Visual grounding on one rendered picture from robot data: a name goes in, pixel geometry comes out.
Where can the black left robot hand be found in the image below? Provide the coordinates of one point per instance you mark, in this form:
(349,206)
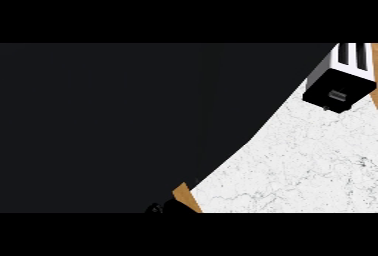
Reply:
(169,206)

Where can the black and white toaster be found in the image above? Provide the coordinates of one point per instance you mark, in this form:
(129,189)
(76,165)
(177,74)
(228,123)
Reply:
(339,87)

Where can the brown wooden board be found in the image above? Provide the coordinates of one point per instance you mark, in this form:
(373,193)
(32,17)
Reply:
(375,80)

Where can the dark grey cabinet door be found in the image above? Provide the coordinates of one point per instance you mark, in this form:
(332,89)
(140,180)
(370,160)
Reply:
(107,126)

